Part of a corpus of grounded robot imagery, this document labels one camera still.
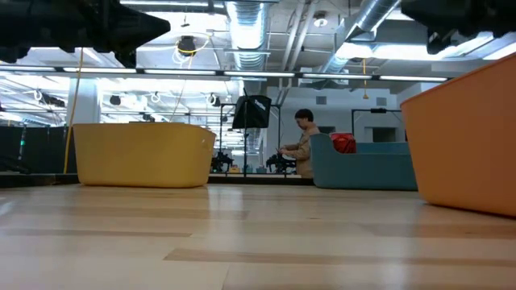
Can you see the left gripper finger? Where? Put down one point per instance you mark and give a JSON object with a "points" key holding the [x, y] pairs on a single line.
{"points": [[127, 58], [137, 26]]}

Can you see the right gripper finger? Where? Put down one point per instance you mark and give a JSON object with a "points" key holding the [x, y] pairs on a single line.
{"points": [[419, 10]]}

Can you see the red Coca-Cola soda can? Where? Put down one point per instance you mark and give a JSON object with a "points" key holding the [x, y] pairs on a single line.
{"points": [[343, 143]]}

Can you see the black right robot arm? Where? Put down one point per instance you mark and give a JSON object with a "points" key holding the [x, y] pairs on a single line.
{"points": [[508, 16]]}

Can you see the black background robot arm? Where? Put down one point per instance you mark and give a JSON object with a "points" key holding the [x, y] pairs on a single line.
{"points": [[221, 161], [280, 163]]}

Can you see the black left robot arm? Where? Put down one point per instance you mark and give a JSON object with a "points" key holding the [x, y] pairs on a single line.
{"points": [[20, 28]]}

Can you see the black ceiling lamp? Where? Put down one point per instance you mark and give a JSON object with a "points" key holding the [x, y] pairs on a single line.
{"points": [[186, 45]]}

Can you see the yellow plastic bin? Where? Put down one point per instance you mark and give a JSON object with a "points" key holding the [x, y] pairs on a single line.
{"points": [[141, 157]]}

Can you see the orange plastic bin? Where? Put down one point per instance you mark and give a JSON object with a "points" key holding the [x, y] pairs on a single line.
{"points": [[463, 141]]}

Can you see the black partition panel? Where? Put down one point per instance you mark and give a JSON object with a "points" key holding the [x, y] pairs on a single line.
{"points": [[40, 149]]}

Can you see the long white light bar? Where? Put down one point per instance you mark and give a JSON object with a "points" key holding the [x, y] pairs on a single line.
{"points": [[258, 74]]}

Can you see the black softbox studio light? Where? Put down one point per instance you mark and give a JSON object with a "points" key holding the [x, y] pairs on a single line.
{"points": [[252, 113]]}

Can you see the blue plastic bin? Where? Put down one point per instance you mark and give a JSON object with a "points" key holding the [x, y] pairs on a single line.
{"points": [[363, 169]]}

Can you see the person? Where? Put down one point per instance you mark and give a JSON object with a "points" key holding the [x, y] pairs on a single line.
{"points": [[304, 149]]}

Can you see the silver ventilation duct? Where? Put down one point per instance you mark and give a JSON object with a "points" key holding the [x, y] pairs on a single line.
{"points": [[363, 24], [246, 32]]}

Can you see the black metal stand frame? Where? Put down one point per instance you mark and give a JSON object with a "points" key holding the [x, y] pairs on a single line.
{"points": [[379, 110]]}

